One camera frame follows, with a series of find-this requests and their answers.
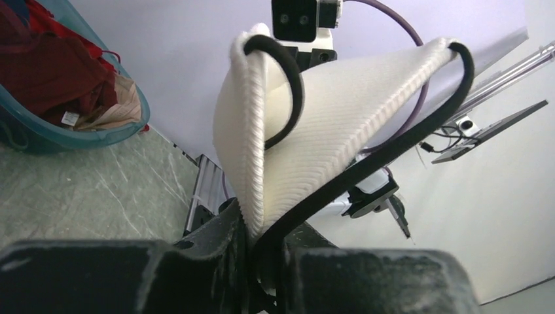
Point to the dark red bra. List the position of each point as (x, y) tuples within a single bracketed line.
[(50, 69)]

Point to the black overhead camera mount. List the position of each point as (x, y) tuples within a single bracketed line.
[(462, 131)]

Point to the teal plastic basket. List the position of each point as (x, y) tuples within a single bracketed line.
[(30, 134)]

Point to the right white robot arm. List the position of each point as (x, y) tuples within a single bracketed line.
[(374, 194)]

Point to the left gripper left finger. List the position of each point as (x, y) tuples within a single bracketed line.
[(202, 273)]

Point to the white padded bag insert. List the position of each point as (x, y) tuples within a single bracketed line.
[(285, 137)]

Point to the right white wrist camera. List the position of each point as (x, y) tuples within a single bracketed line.
[(306, 24)]

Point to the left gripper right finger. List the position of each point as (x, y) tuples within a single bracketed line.
[(318, 277)]

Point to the beige pink cloth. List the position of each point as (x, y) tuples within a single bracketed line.
[(126, 110)]

